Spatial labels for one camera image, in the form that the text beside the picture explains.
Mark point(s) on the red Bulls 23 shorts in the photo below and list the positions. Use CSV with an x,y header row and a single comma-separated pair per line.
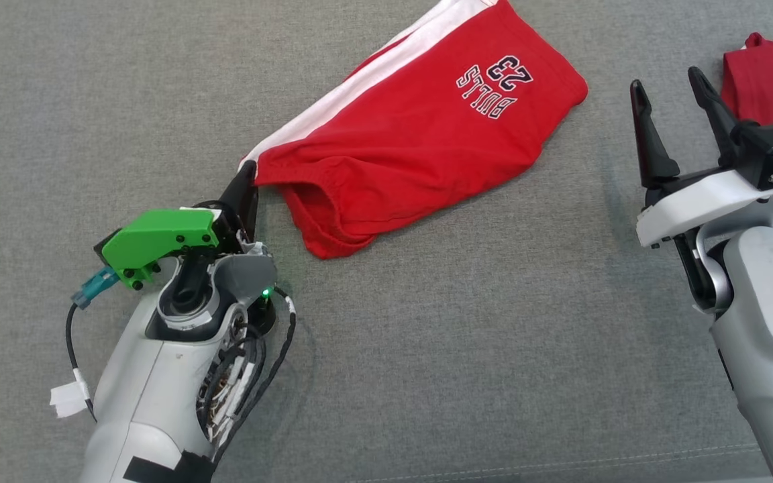
x,y
427,147

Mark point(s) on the white tape tag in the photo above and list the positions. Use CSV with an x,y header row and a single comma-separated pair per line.
x,y
68,399

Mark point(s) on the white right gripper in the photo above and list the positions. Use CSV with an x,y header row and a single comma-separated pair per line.
x,y
702,204

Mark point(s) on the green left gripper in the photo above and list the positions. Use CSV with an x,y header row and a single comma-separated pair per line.
x,y
158,235

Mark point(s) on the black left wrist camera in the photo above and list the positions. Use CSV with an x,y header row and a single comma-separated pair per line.
x,y
101,247

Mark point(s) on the teal left camera connector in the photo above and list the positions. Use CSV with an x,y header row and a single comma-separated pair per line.
x,y
94,287

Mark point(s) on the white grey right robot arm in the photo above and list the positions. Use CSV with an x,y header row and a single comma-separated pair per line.
x,y
769,322

